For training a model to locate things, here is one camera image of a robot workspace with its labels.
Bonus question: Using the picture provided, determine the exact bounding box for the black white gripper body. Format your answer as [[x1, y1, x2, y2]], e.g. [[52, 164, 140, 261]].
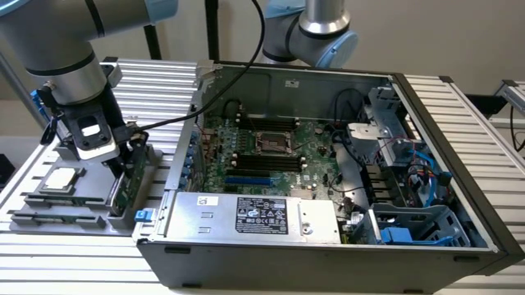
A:
[[55, 103, 121, 162]]

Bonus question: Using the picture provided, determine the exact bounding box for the black expansion slot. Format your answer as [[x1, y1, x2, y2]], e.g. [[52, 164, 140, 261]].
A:
[[226, 168, 272, 178]]

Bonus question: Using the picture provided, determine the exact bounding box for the blue expansion slot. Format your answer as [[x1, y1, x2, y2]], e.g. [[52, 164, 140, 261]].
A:
[[223, 176, 275, 187]]

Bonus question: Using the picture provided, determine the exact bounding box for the black RAM slot bank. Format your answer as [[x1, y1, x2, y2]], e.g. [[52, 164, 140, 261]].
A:
[[231, 152, 307, 172], [236, 114, 298, 132]]

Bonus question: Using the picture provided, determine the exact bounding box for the green graphics card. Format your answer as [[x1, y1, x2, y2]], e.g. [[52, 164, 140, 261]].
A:
[[107, 138, 149, 217]]

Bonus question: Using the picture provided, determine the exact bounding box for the silver CPU chip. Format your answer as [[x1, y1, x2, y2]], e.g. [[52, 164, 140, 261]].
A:
[[39, 167, 88, 195]]

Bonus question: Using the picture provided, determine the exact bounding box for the blue case latch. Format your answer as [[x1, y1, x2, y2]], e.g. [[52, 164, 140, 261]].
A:
[[133, 208, 156, 222]]

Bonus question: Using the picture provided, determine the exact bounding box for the grey parts rack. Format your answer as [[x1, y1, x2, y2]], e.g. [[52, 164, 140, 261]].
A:
[[7, 140, 169, 238]]

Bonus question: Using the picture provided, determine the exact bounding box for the silver power supply unit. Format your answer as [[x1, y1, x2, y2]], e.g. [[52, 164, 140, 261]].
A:
[[163, 191, 344, 245]]

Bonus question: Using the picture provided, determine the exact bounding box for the metal CPU socket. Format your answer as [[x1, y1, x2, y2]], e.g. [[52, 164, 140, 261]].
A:
[[252, 130, 295, 155]]

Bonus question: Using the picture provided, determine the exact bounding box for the black stand pole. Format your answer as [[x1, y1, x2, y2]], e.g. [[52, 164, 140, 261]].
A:
[[141, 24, 163, 61], [203, 0, 222, 61]]

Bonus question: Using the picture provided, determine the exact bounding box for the green motherboard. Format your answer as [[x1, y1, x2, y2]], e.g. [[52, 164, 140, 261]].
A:
[[195, 112, 370, 218]]

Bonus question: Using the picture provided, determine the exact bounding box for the black open PC case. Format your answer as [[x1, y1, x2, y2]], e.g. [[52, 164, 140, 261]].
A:
[[129, 59, 525, 290]]

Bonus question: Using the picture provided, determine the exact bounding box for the silver metal disk bay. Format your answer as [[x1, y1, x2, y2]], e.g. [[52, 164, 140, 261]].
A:
[[343, 121, 429, 168]]

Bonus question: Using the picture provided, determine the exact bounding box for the grey drive cage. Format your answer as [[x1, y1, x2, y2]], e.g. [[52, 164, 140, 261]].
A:
[[366, 201, 473, 248]]

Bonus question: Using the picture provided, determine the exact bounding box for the small black cable loop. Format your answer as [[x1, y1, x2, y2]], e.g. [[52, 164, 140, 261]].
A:
[[39, 118, 59, 146]]

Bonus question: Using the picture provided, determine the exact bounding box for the blue wrist connector bracket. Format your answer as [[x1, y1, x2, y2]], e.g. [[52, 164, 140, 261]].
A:
[[28, 88, 47, 125]]

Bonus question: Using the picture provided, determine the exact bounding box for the black camera cable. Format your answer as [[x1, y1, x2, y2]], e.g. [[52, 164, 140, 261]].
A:
[[135, 0, 266, 135]]

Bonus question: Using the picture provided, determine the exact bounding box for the blue data wire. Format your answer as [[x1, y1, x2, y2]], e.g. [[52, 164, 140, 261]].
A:
[[407, 146, 454, 200]]

